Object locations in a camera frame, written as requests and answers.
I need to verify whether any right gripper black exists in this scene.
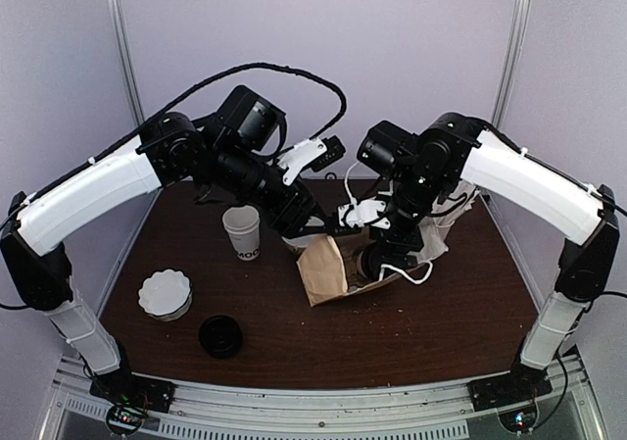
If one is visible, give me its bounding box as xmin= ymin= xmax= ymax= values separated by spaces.
xmin=368 ymin=168 xmax=449 ymax=279

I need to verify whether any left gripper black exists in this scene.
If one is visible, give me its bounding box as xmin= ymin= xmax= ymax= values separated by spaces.
xmin=207 ymin=142 xmax=335 ymax=240

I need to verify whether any brown paper bag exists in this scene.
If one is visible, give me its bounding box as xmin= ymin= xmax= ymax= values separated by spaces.
xmin=296 ymin=163 xmax=450 ymax=309

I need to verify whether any white paper coffee cup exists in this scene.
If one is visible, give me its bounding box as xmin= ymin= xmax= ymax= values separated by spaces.
xmin=357 ymin=246 xmax=383 ymax=280

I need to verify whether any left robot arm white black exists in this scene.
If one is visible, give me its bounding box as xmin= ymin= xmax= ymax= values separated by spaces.
xmin=1 ymin=85 xmax=342 ymax=405

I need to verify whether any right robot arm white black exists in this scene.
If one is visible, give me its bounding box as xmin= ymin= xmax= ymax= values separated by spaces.
xmin=357 ymin=113 xmax=620 ymax=403

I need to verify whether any white round ceramic bowl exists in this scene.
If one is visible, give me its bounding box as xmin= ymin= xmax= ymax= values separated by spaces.
xmin=282 ymin=236 xmax=311 ymax=256

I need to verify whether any bundle of white wrapped straws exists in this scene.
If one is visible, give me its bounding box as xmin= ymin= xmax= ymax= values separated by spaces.
xmin=432 ymin=180 xmax=478 ymax=228

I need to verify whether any stack of white paper cups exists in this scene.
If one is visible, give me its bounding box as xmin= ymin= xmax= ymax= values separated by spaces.
xmin=221 ymin=205 xmax=261 ymax=262

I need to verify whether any stack of black lids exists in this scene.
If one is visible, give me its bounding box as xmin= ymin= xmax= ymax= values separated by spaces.
xmin=198 ymin=315 xmax=244 ymax=360

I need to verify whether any white scalloped ceramic dish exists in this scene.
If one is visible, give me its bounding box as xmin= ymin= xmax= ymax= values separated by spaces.
xmin=138 ymin=269 xmax=192 ymax=322

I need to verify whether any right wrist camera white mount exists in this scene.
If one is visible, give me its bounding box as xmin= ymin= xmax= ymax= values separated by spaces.
xmin=337 ymin=199 xmax=391 ymax=230

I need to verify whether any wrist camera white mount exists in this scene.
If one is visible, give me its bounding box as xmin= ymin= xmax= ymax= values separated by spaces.
xmin=277 ymin=135 xmax=346 ymax=186
xmin=337 ymin=199 xmax=391 ymax=230

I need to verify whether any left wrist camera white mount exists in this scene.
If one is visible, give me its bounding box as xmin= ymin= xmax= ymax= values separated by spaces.
xmin=277 ymin=135 xmax=346 ymax=186

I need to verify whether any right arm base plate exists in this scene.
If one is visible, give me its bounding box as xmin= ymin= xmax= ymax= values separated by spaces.
xmin=467 ymin=366 xmax=553 ymax=412

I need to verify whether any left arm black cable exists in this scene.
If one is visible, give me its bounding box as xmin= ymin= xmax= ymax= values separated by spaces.
xmin=87 ymin=62 xmax=348 ymax=167

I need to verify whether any aluminium front rail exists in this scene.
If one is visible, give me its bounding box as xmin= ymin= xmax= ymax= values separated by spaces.
xmin=34 ymin=355 xmax=607 ymax=439

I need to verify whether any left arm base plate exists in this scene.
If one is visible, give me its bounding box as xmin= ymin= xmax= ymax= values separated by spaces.
xmin=89 ymin=374 xmax=175 ymax=414

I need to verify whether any right aluminium corner post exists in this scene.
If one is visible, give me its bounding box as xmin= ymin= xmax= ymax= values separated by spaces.
xmin=492 ymin=0 xmax=532 ymax=129

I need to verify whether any aluminium corner post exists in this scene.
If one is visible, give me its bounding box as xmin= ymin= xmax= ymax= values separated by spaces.
xmin=492 ymin=0 xmax=532 ymax=129
xmin=107 ymin=0 xmax=144 ymax=126

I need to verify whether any left aluminium corner post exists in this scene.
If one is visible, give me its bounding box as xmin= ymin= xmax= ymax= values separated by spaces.
xmin=107 ymin=0 xmax=144 ymax=126

